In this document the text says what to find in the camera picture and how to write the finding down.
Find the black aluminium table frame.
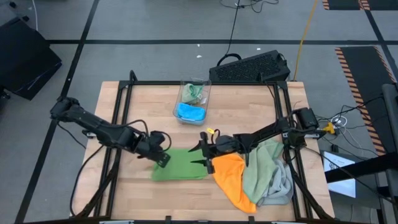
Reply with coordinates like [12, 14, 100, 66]
[74, 70, 335, 223]

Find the sage green microfiber towel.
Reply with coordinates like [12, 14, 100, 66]
[242, 138, 284, 205]
[182, 83, 205, 105]

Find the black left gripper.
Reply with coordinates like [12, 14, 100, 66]
[136, 131, 171, 169]

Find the large black case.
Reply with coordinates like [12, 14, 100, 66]
[0, 17, 62, 101]

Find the grey microfiber towel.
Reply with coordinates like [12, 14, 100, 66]
[257, 158, 294, 206]

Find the yellow cable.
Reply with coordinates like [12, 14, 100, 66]
[292, 0, 320, 81]

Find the white coiled cable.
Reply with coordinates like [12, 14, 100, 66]
[331, 114, 348, 125]

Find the white printed sheet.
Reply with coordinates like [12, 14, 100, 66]
[323, 151, 357, 198]

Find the orange microfiber towel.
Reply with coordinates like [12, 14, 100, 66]
[212, 152, 257, 214]

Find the black beam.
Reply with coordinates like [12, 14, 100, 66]
[325, 151, 398, 184]

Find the bright green microfiber towel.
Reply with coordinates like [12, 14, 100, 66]
[151, 148, 209, 182]

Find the clear plastic bin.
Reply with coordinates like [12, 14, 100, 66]
[172, 77, 212, 126]

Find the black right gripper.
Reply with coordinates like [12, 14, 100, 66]
[188, 131, 240, 175]

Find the black hanging cable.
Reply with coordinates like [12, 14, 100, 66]
[224, 0, 242, 57]

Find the black hazard-striped floor mat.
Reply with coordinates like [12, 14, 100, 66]
[322, 0, 398, 11]
[335, 45, 398, 156]

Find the grey post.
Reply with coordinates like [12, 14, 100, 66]
[381, 83, 398, 224]

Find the blue microfiber towel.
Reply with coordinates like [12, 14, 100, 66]
[177, 102, 206, 122]

